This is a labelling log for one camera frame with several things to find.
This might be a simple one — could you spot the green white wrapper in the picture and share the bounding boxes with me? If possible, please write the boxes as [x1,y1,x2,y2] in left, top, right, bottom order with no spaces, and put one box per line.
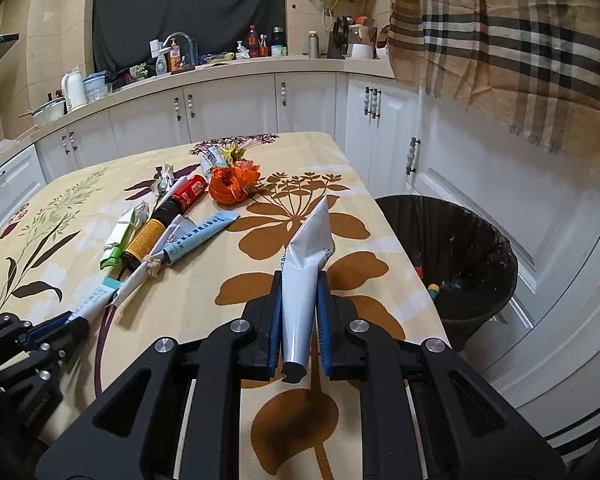
[152,164,177,194]

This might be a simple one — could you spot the floral tablecloth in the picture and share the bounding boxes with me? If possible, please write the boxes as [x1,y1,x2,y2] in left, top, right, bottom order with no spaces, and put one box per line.
[0,131,451,480]

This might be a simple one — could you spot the black knife block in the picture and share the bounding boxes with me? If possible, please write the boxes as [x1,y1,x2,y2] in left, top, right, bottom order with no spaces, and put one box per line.
[327,20,351,59]

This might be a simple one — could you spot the black trash bin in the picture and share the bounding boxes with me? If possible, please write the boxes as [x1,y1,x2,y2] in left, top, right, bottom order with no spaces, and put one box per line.
[374,195,520,353]

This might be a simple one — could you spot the green white packet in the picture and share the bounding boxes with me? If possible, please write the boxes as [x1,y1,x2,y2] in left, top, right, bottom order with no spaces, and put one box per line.
[99,201,151,271]

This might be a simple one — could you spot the long blue white tube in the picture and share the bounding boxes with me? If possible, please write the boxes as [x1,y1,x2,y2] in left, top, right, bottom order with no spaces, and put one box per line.
[162,211,241,266]

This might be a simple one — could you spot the white electric kettle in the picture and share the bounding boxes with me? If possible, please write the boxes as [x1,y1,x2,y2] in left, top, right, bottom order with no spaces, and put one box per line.
[61,71,88,108]

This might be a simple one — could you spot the orange crumpled bag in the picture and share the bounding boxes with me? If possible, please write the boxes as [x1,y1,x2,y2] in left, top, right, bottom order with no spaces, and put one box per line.
[208,158,261,206]

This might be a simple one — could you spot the white blue powder packet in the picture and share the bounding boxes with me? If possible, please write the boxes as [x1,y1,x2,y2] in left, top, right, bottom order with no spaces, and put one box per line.
[200,145,228,171]

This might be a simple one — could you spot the dark window curtain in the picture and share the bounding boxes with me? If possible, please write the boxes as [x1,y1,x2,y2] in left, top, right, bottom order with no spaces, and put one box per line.
[92,0,287,73]

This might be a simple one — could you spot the plaid cloth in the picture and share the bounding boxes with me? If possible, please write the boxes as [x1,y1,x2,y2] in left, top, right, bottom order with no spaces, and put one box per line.
[386,0,600,156]

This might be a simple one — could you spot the red can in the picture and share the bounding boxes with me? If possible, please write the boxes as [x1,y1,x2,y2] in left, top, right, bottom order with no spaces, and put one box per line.
[167,175,208,206]

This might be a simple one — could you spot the white rolled wrapper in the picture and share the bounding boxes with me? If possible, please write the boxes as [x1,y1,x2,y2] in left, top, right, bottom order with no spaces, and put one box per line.
[111,255,167,313]

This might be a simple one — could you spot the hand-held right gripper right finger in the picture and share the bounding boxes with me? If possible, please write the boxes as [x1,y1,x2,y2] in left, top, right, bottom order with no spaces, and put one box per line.
[316,270,568,480]

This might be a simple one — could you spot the clear plastic container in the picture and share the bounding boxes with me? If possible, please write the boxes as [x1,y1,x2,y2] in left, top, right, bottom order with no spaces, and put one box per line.
[83,72,112,103]

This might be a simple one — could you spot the white squeeze tube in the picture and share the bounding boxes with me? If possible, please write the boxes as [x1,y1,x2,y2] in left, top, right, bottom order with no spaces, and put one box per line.
[280,194,337,383]

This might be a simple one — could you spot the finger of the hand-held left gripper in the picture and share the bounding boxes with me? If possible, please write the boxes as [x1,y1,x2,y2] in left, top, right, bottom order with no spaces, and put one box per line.
[0,311,75,352]
[0,317,90,396]

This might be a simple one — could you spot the chrome faucet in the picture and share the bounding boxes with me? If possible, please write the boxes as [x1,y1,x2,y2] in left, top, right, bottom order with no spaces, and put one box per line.
[162,32,196,68]

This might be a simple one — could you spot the pot with lid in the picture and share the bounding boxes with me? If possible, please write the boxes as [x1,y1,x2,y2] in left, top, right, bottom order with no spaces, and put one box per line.
[32,99,68,126]

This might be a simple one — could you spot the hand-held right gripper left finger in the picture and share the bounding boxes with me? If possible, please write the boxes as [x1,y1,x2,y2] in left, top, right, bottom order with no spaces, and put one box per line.
[35,270,283,480]

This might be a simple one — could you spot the beige countertop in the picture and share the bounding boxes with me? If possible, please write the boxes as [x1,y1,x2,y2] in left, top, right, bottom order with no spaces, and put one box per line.
[0,55,396,171]

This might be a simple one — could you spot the brown bottle with yellow label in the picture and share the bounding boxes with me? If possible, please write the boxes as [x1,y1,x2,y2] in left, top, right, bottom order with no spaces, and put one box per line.
[121,195,188,268]

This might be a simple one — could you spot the white kitchen cabinets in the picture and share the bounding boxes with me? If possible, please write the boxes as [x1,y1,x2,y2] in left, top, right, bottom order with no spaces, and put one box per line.
[0,71,600,456]

